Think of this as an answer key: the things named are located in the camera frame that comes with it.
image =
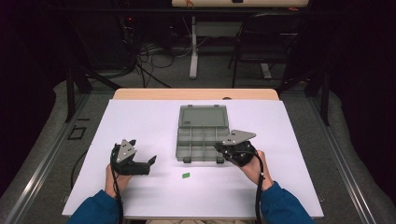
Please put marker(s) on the white desk leg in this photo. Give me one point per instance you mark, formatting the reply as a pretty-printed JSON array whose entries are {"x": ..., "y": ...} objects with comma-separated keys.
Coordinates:
[
  {"x": 194, "y": 62},
  {"x": 266, "y": 71}
]

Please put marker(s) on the person's left hand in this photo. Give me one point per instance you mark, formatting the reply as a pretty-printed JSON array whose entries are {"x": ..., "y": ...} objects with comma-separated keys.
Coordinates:
[{"x": 113, "y": 183}]

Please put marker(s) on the small green block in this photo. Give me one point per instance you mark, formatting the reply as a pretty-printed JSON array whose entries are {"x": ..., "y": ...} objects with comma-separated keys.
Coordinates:
[{"x": 186, "y": 175}]

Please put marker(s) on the black metal stand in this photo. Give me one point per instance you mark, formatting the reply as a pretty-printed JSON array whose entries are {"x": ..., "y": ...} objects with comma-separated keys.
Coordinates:
[{"x": 70, "y": 93}]

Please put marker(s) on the white table cover sheet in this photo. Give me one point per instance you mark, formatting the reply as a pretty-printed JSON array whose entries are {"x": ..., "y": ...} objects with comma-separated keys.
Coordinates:
[{"x": 149, "y": 124}]

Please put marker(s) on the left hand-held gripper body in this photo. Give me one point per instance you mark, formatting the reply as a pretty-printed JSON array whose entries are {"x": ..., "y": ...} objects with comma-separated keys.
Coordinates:
[{"x": 124, "y": 154}]

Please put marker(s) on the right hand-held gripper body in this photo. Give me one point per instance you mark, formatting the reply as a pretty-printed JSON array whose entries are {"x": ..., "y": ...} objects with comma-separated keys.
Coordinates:
[{"x": 239, "y": 149}]

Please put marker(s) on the person's right hand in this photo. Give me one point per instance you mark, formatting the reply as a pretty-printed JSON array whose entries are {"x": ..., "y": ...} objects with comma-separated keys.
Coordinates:
[{"x": 257, "y": 172}]

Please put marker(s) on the black computer tower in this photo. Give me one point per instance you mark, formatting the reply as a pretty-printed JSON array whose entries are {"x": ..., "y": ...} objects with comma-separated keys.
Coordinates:
[{"x": 102, "y": 40}]

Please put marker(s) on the grey transparent organizer box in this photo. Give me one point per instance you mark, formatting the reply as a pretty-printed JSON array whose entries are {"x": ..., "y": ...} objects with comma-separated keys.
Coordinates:
[{"x": 202, "y": 137}]

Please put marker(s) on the aluminium floor rail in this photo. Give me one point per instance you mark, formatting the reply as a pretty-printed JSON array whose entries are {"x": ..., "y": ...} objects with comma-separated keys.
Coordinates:
[
  {"x": 341, "y": 161},
  {"x": 48, "y": 157}
]

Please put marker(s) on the black folding chair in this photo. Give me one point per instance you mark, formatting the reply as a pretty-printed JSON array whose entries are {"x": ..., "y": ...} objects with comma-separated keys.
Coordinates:
[{"x": 264, "y": 51}]

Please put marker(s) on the dark table grommet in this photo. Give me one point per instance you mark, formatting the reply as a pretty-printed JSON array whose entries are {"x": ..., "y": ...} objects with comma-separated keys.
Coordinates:
[{"x": 227, "y": 98}]

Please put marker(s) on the long desk top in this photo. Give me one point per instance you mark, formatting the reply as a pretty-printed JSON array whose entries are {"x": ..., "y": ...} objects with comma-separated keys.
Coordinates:
[{"x": 264, "y": 3}]

